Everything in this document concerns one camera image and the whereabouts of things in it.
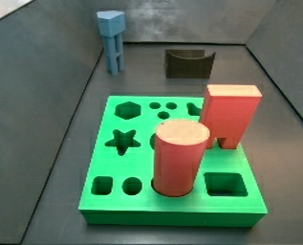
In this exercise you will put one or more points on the green shape sorting board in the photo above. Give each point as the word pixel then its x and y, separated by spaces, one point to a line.
pixel 118 195

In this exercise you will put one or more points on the red cylinder block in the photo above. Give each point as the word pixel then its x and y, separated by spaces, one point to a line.
pixel 180 140

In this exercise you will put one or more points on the red rectangular legged block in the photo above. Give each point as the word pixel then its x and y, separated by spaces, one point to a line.
pixel 227 111

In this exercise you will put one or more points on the black curved holder stand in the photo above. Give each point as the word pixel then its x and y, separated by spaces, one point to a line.
pixel 188 63

